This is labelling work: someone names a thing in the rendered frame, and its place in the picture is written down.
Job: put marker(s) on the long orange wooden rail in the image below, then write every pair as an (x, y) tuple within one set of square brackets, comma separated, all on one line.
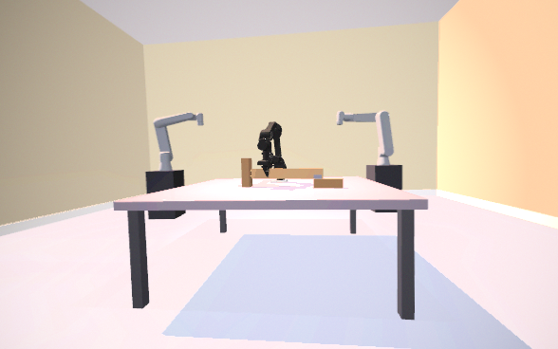
[(288, 173)]

